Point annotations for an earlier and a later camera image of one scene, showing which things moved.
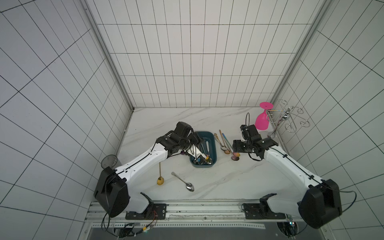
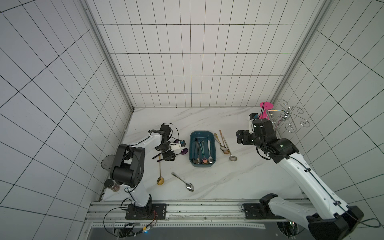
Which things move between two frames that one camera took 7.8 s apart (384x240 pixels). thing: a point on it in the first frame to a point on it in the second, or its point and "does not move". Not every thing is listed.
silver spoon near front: (189, 186) does not move
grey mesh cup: (110, 160) does not move
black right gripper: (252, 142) to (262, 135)
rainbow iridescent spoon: (235, 155) to (204, 160)
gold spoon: (160, 180) does not move
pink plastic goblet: (262, 120) does not move
